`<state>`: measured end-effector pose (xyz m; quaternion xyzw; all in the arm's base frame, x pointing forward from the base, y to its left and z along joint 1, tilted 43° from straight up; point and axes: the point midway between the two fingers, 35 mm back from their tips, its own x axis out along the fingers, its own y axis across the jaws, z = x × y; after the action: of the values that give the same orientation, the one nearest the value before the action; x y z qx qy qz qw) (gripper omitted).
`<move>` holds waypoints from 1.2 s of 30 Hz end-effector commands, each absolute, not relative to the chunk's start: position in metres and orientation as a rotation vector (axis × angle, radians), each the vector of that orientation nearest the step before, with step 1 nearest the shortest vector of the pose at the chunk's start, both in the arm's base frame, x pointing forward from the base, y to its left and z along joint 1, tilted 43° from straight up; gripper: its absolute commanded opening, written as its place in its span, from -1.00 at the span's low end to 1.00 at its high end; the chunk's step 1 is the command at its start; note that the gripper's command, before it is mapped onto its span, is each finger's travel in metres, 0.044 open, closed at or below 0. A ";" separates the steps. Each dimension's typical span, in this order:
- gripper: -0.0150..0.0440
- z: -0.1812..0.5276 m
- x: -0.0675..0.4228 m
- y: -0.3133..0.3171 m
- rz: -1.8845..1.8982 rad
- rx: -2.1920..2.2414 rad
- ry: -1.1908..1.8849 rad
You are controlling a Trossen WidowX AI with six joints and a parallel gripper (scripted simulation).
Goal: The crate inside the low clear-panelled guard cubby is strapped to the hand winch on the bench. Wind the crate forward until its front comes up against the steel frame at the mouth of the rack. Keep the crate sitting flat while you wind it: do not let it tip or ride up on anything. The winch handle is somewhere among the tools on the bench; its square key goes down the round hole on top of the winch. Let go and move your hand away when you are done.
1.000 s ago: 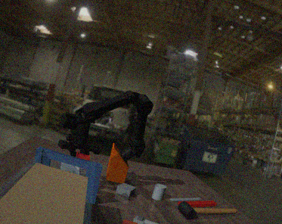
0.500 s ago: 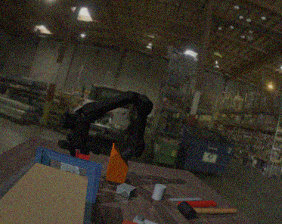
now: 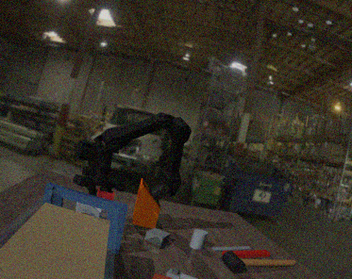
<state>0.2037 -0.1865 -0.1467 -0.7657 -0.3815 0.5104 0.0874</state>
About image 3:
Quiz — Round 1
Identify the black-headed mallet with wooden handle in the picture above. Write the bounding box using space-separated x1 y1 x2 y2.
222 251 295 273

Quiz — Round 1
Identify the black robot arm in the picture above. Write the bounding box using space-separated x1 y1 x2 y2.
75 112 192 203

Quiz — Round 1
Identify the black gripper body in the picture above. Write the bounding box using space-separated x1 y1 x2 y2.
73 162 125 191

